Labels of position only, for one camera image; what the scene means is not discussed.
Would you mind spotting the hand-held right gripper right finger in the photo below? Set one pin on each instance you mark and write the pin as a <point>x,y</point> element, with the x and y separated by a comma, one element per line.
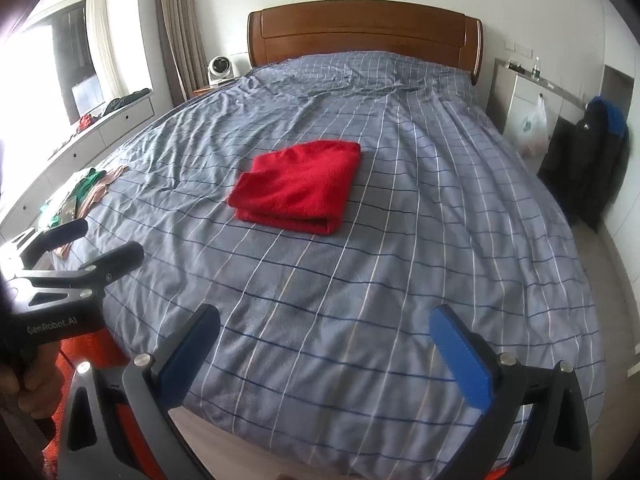
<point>462,355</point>

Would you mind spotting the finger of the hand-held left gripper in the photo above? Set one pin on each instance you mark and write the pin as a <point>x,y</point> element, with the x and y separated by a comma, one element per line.
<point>60,235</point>
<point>122,257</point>

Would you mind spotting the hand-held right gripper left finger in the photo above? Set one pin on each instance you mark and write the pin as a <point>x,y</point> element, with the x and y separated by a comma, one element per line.
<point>192,350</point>

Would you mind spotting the red sweater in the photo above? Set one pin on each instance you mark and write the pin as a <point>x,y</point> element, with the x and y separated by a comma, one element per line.
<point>300,185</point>

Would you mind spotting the green and pink clothes pile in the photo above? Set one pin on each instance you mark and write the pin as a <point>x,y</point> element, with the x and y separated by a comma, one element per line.
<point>107,180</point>

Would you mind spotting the dark clothes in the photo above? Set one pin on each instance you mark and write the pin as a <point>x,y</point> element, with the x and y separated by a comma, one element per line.
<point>125,100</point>

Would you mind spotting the person's left hand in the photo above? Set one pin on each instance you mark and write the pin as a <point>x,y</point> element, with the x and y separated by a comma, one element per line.
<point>42,385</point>

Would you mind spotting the phone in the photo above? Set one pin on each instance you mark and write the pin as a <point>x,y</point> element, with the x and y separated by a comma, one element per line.
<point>68,209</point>

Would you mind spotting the red rug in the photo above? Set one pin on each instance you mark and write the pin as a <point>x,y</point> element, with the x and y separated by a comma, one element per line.
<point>95,345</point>

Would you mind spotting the green garment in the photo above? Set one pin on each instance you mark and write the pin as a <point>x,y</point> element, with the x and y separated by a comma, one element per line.
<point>85,185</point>

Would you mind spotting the small red garment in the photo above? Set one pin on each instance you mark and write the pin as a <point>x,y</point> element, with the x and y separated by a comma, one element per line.
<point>85,123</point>

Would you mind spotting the white window seat cabinet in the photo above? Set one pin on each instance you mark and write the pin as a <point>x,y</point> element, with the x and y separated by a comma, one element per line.
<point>115,125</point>

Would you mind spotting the bed with grey checked duvet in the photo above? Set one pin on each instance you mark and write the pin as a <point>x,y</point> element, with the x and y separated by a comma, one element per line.
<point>350,285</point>

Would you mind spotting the wooden nightstand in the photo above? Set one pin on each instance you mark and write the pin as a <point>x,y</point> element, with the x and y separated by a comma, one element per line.
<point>202,91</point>

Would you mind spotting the white sheer curtain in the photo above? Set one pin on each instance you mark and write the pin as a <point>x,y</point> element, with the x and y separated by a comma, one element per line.
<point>100,45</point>

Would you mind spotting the small white fan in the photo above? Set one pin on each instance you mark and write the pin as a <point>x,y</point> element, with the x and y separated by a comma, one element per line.
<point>220,67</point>

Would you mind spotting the black jacket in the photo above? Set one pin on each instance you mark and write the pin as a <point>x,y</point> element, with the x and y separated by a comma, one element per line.
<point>590,170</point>

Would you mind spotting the white wardrobe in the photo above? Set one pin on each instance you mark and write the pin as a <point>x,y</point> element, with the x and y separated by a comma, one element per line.
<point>631,200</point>

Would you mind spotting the beige curtain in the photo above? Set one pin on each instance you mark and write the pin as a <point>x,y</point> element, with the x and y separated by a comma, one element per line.
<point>182,35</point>

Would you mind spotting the white plastic bag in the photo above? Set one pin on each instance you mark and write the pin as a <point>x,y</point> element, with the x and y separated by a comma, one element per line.
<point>532,130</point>

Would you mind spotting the white dresser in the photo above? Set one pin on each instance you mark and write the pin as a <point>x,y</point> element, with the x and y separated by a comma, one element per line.
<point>520,95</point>

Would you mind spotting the blue garment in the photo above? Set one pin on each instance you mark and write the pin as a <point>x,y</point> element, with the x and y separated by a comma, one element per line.
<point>615,117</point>

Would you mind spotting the green bottle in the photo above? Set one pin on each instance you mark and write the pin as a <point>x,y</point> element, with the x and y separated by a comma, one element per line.
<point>536,70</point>

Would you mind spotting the wooden headboard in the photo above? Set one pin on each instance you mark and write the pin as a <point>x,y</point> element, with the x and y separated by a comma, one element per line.
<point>360,35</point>

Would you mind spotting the white wall socket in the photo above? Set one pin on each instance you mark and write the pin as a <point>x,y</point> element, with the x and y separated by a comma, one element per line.
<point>517,48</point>

